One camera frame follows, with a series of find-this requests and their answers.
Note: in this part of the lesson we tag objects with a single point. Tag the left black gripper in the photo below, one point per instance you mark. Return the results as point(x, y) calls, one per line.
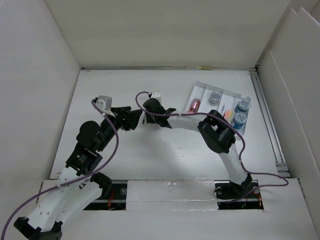
point(127, 119)

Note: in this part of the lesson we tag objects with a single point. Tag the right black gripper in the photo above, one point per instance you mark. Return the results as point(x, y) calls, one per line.
point(149, 118)

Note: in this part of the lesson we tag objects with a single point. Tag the pink capped marker tube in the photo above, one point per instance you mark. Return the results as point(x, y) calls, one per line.
point(194, 106)

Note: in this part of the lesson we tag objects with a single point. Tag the white compartment tray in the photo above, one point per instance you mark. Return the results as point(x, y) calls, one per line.
point(202, 91)

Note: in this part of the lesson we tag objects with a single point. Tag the clear paperclip jar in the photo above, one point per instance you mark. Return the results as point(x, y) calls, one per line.
point(215, 97)

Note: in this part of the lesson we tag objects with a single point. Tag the beige yellow highlighter pen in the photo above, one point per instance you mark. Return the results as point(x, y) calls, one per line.
point(205, 68)

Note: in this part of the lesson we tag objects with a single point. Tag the blue round jar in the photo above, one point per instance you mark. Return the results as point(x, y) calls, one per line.
point(242, 106)
point(239, 120)

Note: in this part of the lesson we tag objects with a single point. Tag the black gel pen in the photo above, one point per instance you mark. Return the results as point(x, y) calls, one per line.
point(143, 118)

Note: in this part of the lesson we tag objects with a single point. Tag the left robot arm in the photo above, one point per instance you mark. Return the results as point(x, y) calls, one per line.
point(80, 181)

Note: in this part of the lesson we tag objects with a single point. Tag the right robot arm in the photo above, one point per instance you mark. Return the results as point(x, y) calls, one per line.
point(216, 134)

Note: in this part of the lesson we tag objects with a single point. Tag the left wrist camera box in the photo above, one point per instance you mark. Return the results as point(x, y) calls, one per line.
point(103, 103)

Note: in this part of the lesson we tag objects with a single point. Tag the front mounting rail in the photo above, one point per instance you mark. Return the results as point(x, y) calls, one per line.
point(176, 195)

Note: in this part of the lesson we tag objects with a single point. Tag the aluminium rail right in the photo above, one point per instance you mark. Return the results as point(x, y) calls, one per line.
point(279, 158)

